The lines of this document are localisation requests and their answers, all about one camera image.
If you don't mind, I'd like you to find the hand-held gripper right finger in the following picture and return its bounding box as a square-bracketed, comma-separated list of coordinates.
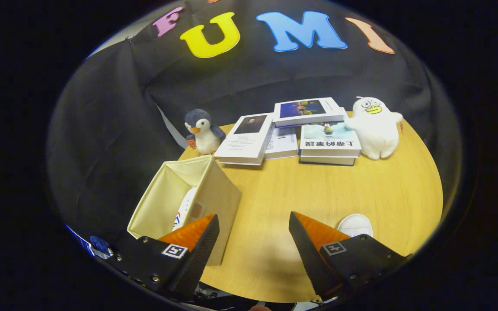
[289, 211, 413, 303]

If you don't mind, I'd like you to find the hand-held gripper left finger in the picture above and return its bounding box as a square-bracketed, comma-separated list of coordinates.
[106, 213, 220, 302]

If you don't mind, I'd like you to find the white canvas shoe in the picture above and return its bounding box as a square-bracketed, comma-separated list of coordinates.
[172, 187, 206, 232]
[337, 213, 374, 238]

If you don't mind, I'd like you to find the beige fabric storage box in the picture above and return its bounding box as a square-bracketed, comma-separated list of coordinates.
[127, 154, 243, 266]

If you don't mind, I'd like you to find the blue plastic clamp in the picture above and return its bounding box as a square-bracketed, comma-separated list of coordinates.
[89, 235, 113, 259]

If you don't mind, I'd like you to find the thin white book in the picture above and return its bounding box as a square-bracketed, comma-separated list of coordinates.
[264, 126, 300, 161]

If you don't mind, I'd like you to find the navy penguin plush toy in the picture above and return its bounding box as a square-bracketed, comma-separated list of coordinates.
[184, 108, 227, 156]

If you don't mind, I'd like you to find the book with pale teal cover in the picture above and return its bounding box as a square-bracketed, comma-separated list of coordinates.
[299, 122, 362, 166]

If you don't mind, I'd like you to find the white book with portrait cover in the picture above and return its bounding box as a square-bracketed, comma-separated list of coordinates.
[214, 112, 275, 166]

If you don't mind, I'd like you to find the white duck plush toy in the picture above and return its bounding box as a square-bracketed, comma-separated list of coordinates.
[344, 96, 404, 161]

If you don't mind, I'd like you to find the book with blue picture cover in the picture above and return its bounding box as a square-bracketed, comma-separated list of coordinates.
[273, 97, 345, 128]

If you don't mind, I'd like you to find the black backdrop cloth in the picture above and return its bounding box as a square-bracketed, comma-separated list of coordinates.
[47, 0, 461, 242]

